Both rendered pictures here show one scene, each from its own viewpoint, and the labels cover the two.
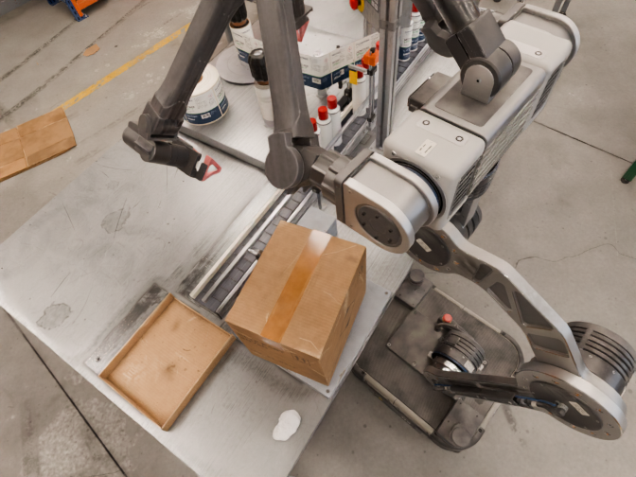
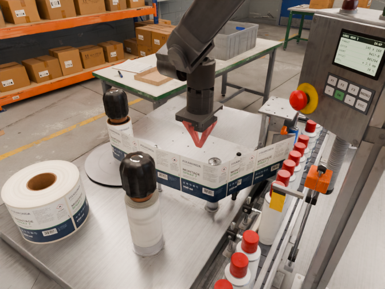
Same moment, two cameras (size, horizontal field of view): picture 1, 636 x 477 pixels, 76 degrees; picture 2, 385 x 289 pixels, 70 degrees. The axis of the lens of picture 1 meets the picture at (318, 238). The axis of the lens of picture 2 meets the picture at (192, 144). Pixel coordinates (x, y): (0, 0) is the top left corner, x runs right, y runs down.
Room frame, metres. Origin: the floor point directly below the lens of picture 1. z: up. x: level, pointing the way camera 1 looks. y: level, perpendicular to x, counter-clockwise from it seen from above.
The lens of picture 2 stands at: (0.78, 0.05, 1.54)
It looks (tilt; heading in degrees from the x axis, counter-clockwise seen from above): 34 degrees down; 350
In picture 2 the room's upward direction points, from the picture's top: straight up
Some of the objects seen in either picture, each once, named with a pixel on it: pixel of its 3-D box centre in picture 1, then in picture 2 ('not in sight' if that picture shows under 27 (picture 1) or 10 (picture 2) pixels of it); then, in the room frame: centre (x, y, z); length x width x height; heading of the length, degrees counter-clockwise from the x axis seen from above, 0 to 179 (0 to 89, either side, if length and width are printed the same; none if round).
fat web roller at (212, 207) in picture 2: (320, 75); (213, 185); (1.39, -0.12, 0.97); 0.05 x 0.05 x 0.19
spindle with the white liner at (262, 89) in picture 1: (267, 89); (142, 204); (1.29, 0.09, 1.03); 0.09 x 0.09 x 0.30
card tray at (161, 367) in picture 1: (168, 356); not in sight; (0.42, 0.49, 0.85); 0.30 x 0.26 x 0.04; 138
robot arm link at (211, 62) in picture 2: not in sight; (198, 71); (1.31, -0.06, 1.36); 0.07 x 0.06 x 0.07; 40
